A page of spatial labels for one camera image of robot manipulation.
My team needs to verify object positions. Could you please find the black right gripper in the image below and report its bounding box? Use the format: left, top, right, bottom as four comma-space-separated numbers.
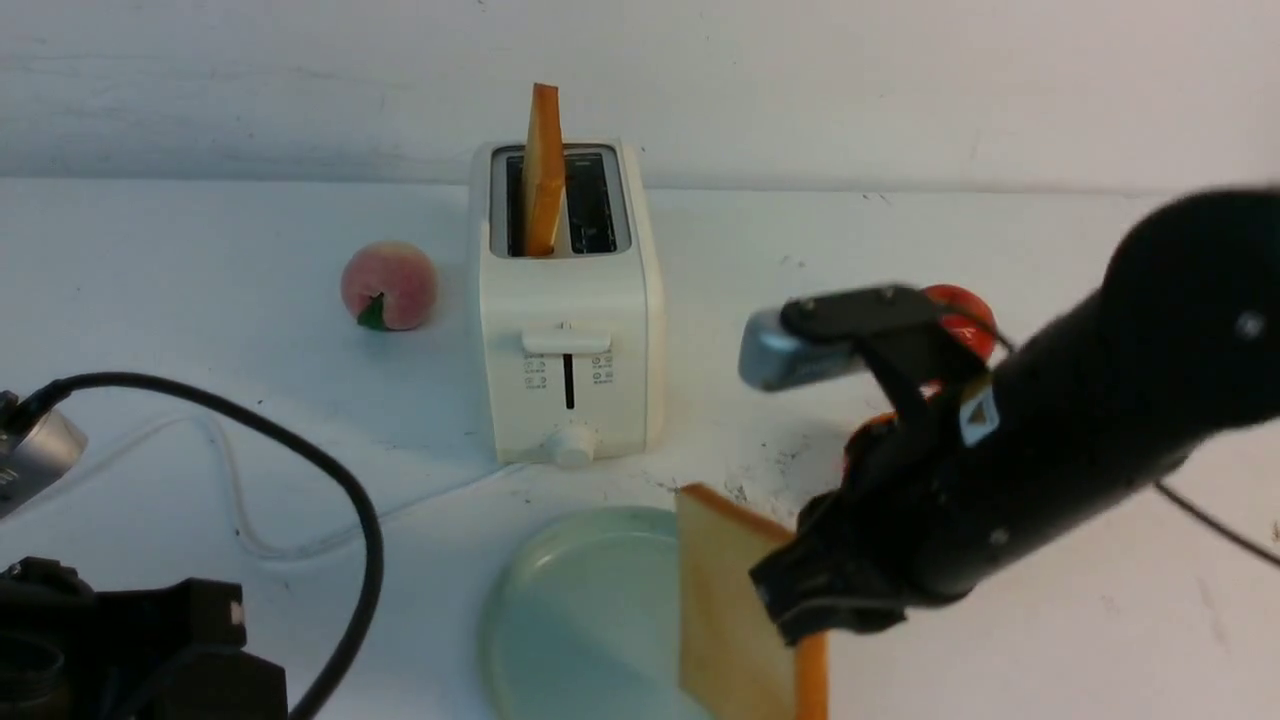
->
750, 400, 1011, 646

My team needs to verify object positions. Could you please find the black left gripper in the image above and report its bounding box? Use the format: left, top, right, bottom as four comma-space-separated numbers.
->
1, 557, 289, 719

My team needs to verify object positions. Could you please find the toast slice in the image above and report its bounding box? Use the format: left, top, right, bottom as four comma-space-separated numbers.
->
676, 483, 829, 719
522, 83, 566, 258

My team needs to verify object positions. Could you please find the light green plate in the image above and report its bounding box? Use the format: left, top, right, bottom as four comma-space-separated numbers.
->
477, 506, 707, 719

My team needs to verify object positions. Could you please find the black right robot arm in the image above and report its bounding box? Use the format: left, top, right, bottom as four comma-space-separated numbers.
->
739, 187, 1279, 646

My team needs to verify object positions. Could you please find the orange persimmon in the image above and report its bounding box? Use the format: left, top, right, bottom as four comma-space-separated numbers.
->
841, 413, 899, 484

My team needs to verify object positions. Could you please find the red apple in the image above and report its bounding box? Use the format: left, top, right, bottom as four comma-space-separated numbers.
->
922, 284, 998, 363

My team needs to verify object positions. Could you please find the white two-slot toaster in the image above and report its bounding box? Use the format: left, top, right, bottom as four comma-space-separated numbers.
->
468, 140, 667, 468

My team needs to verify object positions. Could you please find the pink peach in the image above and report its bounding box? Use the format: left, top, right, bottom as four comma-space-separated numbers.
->
340, 241, 439, 332

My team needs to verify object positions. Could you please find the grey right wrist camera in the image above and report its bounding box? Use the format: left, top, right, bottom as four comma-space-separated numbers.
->
739, 284, 986, 421

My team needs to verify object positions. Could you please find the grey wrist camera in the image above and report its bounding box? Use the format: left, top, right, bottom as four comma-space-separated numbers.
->
1, 391, 88, 519
739, 284, 986, 421

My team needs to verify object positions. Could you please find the white power cord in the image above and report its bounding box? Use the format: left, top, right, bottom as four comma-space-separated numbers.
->
60, 411, 529, 562

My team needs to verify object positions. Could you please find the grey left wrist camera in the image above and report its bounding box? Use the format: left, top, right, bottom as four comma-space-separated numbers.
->
1, 391, 88, 519

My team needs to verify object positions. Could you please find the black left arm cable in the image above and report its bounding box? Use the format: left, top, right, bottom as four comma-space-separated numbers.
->
18, 372, 387, 720

